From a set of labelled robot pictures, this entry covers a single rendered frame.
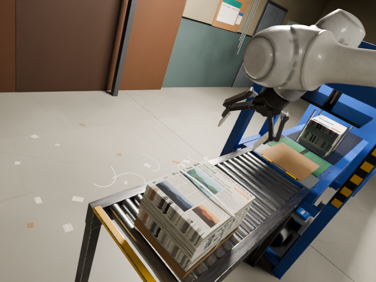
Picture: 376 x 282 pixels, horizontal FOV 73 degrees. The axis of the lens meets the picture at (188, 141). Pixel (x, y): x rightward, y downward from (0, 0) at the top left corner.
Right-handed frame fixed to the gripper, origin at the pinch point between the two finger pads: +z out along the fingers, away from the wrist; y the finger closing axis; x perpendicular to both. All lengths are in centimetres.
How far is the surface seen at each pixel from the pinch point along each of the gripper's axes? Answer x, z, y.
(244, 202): 1.3, 26.8, -21.6
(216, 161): -49, 71, -17
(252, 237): -1, 48, -41
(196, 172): -3.9, 34.2, 0.0
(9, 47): -121, 180, 218
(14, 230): 28, 151, 69
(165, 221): 22.8, 33.0, 2.7
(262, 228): -9, 50, -46
